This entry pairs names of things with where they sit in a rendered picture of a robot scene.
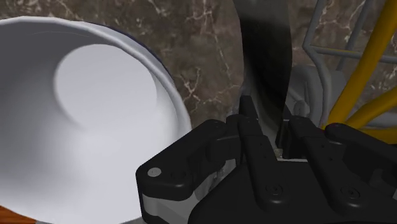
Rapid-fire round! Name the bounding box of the yellow and grey wire rack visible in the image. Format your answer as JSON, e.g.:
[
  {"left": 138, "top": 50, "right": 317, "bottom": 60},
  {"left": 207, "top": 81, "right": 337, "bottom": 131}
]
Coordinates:
[{"left": 302, "top": 0, "right": 397, "bottom": 145}]

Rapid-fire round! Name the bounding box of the white bowl with dark outside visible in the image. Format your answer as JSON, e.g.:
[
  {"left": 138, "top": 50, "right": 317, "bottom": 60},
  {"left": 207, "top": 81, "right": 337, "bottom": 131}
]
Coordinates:
[{"left": 0, "top": 15, "right": 193, "bottom": 224}]

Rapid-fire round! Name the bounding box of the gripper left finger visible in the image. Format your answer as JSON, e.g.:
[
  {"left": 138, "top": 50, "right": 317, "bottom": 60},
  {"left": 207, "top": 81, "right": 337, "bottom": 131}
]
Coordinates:
[{"left": 135, "top": 94, "right": 292, "bottom": 215}]

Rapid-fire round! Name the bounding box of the grey rounded object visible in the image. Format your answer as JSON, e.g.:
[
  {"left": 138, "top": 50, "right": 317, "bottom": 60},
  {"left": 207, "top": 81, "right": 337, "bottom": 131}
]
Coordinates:
[{"left": 283, "top": 64, "right": 348, "bottom": 127}]

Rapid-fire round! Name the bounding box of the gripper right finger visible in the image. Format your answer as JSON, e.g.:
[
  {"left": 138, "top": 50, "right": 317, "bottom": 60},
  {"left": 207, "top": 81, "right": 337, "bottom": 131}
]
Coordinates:
[{"left": 275, "top": 115, "right": 397, "bottom": 218}]

